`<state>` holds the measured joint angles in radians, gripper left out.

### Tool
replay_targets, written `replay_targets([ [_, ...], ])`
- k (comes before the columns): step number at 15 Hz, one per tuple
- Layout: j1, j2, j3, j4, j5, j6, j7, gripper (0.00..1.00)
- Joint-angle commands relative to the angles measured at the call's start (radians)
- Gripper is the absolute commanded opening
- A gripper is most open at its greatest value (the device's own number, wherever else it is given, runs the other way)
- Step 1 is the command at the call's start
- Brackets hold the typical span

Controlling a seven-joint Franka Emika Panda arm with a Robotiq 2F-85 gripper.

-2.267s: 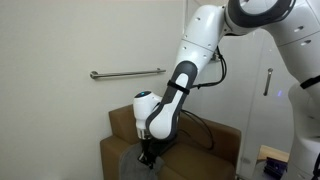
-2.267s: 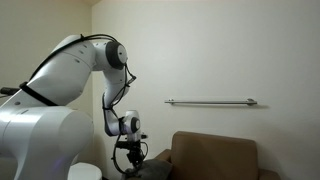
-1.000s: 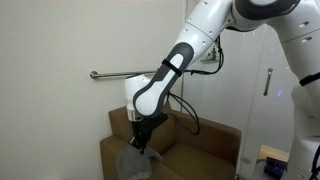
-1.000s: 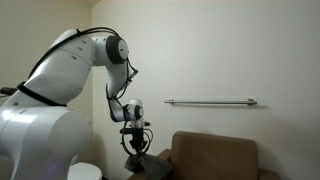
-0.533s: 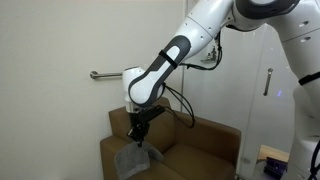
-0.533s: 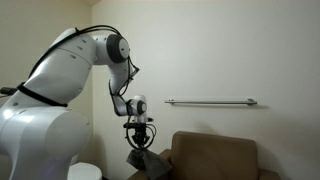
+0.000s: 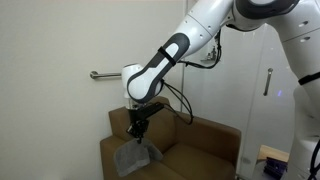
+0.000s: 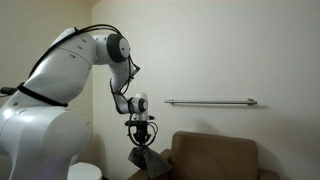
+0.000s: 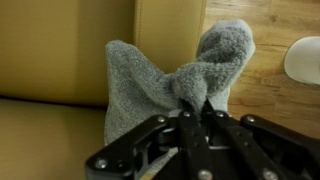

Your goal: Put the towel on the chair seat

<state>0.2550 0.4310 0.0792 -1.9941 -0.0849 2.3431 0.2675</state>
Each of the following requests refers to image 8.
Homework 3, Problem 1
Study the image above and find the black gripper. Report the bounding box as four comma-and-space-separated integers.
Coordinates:
133, 124, 152, 150

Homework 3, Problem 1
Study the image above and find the grey terry towel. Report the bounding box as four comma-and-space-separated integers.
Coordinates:
128, 145, 173, 180

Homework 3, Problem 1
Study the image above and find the white round container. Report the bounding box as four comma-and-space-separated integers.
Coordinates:
67, 162, 103, 180

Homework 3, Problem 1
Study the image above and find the brown leather armchair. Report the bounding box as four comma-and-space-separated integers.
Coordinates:
126, 130, 281, 180

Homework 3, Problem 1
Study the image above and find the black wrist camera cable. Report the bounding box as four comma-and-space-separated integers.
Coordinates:
109, 54, 160, 148

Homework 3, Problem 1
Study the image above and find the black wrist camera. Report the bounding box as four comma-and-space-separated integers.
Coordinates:
124, 119, 156, 127

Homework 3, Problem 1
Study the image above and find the silver wall towel bar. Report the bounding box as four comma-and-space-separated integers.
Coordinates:
164, 97, 258, 107

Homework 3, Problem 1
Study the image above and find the black arm strap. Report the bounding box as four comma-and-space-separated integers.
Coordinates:
0, 82, 70, 108

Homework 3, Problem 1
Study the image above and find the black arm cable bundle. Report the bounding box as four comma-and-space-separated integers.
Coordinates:
28, 23, 123, 80

